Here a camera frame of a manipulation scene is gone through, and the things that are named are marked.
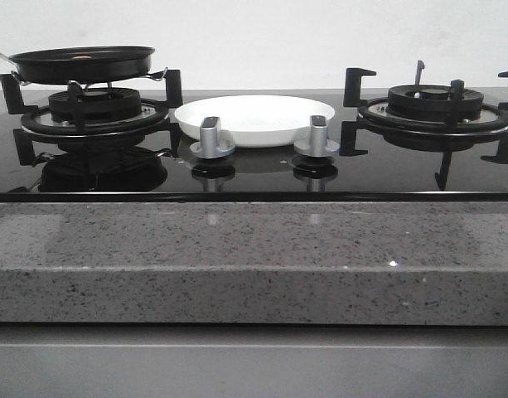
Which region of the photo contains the white round plate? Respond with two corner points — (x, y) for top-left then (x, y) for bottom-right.
(175, 95), (335, 148)

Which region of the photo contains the black glass cooktop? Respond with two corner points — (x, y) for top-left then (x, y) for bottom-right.
(0, 90), (508, 202)

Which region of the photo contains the black left gas burner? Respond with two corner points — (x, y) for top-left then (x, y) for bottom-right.
(21, 87), (169, 142)

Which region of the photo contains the grey cabinet front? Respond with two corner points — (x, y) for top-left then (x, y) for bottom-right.
(0, 325), (508, 397)

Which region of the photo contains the silver right stove knob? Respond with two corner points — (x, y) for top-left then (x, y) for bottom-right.
(293, 115), (340, 158)

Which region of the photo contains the black gas burner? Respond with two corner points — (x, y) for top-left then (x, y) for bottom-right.
(21, 87), (169, 142)
(358, 81), (508, 139)

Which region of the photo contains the black pan support grate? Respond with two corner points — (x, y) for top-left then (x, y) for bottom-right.
(0, 69), (183, 174)
(340, 61), (508, 192)

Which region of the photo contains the black right gas burner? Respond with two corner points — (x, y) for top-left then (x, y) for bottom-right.
(358, 81), (508, 139)

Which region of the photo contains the silver left stove knob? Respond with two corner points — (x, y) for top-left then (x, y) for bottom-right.
(190, 116), (235, 159)

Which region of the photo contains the silver stove knob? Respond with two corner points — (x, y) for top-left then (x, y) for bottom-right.
(293, 115), (340, 158)
(190, 116), (235, 159)

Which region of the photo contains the black right pan support grate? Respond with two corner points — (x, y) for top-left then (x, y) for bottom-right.
(340, 61), (508, 192)

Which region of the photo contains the black left pan support grate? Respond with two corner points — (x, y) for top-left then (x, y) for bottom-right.
(0, 69), (183, 174)

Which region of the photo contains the black frying pan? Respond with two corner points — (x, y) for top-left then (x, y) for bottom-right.
(0, 46), (155, 85)

